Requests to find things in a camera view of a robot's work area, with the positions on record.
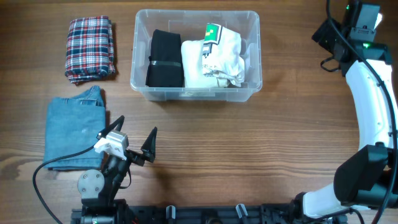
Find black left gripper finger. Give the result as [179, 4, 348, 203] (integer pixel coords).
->
[96, 115, 125, 139]
[141, 127, 157, 163]

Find blue denim jeans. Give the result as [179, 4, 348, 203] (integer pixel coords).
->
[44, 86, 106, 162]

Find black garment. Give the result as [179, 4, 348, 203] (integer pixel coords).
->
[146, 29, 184, 88]

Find clear plastic storage bin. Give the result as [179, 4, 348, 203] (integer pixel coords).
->
[130, 9, 262, 102]

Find cream cloth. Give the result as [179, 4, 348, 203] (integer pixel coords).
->
[181, 40, 229, 88]

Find white printed t-shirt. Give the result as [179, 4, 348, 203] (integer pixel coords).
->
[201, 23, 244, 87]

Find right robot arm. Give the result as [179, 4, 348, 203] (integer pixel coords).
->
[286, 1, 397, 223]

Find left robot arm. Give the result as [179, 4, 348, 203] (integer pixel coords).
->
[71, 116, 157, 224]

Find red plaid folded cloth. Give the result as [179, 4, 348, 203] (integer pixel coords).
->
[65, 16, 116, 85]

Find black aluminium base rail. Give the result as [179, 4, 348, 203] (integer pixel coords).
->
[70, 203, 349, 224]

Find left black camera cable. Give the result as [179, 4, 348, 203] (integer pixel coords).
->
[32, 144, 96, 224]

